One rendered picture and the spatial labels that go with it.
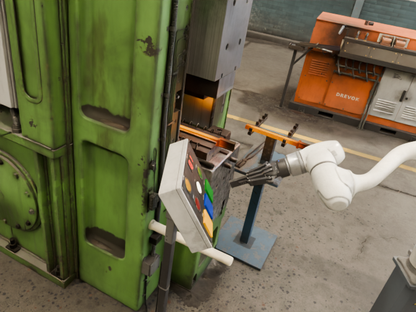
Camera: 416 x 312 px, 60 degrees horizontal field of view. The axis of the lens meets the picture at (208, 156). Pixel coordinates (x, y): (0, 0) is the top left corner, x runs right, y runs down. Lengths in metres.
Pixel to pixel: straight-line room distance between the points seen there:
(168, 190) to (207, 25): 0.73
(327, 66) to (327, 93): 0.38
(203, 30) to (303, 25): 7.78
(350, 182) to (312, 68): 4.02
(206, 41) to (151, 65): 0.28
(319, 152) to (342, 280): 1.57
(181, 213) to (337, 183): 0.53
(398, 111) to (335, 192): 4.19
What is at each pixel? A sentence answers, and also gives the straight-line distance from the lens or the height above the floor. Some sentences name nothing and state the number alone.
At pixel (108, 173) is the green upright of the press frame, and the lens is 1.86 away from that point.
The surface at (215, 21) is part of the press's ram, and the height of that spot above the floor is 1.61.
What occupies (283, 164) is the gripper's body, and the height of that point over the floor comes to 1.19.
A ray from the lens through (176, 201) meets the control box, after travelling 1.18.
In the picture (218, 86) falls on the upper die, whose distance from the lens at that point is 1.66.
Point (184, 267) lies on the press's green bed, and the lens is 2.29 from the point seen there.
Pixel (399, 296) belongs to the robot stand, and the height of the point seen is 0.48.
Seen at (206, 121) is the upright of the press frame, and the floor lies 0.97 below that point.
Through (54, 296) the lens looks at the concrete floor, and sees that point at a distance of 2.41.
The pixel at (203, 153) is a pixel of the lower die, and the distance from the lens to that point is 1.81.
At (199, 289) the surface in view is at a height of 0.00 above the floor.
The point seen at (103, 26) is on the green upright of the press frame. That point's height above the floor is 1.53.
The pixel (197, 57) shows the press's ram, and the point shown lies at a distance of 1.61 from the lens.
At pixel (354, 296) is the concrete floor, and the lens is 2.77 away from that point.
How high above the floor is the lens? 1.87
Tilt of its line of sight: 30 degrees down
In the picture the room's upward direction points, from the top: 10 degrees clockwise
